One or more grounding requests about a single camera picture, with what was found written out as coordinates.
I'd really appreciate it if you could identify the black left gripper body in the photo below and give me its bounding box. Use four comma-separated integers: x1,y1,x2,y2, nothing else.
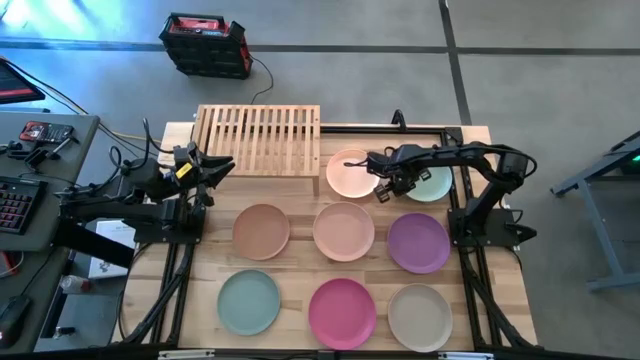
172,141,207,197

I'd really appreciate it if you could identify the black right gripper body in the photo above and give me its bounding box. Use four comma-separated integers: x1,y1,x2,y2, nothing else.
387,144,436,197

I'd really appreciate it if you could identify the mint green plate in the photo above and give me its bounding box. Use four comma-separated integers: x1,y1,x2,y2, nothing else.
405,166,454,204

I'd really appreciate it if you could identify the small peach plate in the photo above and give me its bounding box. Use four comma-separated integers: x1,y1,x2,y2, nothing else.
325,148,382,200

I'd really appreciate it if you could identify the salmon pink plate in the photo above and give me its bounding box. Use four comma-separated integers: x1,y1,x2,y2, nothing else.
312,201,376,263

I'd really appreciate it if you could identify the purple plate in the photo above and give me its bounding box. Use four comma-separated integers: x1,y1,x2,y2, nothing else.
386,212,452,275

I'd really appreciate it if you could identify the brown plate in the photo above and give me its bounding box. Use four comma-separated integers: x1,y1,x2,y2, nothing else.
231,203,291,262

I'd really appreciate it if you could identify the magenta plate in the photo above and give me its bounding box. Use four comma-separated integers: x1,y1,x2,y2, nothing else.
307,277,378,351

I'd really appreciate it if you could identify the teal plate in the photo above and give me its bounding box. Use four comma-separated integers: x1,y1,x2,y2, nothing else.
216,269,282,337

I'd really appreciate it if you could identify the beige plate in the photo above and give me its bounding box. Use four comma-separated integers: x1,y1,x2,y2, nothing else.
387,283,454,353

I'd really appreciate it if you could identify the wooden slatted shelf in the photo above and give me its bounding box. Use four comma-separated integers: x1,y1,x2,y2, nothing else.
191,103,322,197

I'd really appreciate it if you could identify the white booklet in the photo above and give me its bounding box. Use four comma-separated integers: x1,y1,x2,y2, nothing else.
88,219,137,280

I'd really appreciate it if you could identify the grey desk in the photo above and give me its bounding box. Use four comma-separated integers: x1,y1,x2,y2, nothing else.
0,110,101,254

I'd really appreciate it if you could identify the red black power box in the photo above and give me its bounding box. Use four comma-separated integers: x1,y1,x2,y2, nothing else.
158,12,254,80

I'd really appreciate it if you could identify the black diagonal beam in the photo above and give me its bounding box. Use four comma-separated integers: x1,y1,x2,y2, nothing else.
52,218,136,270

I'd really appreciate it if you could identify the red and black handset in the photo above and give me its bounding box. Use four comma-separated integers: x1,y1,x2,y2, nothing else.
18,120,75,145

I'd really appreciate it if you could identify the black desk gadget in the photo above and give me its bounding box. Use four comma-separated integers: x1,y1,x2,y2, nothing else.
23,142,71,170

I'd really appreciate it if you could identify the clear plastic bottle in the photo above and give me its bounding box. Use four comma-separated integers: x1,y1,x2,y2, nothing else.
59,274,94,295

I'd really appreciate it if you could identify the black backlit keyboard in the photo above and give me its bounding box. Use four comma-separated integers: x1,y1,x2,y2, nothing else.
0,175,49,236

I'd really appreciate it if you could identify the grey metal stand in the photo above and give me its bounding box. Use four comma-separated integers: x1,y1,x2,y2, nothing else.
549,130,640,294

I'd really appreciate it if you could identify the black computer mouse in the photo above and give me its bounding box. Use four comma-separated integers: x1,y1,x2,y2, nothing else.
0,294,32,351

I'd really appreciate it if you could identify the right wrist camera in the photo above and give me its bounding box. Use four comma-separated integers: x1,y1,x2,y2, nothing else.
366,151,396,177

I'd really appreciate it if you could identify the black aluminium table frame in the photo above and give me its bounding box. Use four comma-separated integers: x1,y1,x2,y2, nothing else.
112,112,541,360

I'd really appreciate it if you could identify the black left wrist camera cable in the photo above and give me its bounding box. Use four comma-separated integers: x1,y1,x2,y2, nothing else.
142,118,176,155

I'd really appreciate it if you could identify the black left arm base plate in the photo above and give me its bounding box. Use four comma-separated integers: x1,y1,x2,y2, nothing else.
132,222,206,246

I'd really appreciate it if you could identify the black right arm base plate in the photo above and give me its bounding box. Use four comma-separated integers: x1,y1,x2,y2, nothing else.
447,207,539,250

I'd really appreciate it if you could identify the black toolbox cable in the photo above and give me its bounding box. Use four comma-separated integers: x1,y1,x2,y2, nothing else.
248,54,275,105

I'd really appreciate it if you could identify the black floor cable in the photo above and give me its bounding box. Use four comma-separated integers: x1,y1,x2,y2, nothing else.
3,57,162,157

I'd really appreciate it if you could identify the silver metal bracket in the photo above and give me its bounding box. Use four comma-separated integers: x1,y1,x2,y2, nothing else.
158,349,216,360
438,351,495,360

